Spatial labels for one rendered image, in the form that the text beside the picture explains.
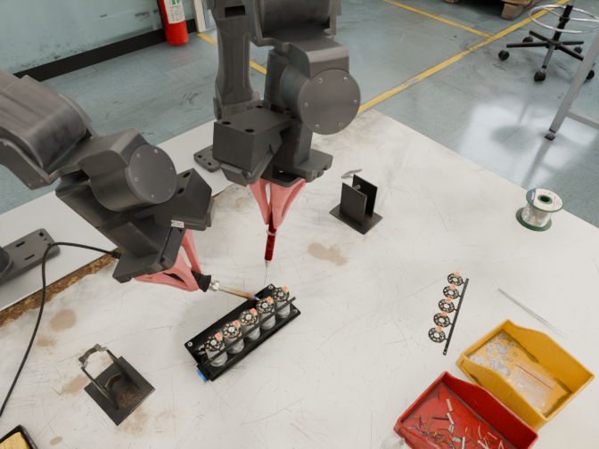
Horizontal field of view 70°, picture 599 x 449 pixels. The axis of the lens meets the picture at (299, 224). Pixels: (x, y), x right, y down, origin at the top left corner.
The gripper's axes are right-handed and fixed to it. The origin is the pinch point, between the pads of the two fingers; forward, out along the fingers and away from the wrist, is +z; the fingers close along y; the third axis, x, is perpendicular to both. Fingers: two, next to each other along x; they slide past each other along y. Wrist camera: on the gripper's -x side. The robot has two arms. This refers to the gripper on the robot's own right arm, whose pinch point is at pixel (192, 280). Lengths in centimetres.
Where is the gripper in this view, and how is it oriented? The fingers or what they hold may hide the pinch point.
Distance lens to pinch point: 58.8
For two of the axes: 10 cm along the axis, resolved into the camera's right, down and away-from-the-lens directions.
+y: 0.6, -7.3, 6.8
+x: -8.9, 2.8, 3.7
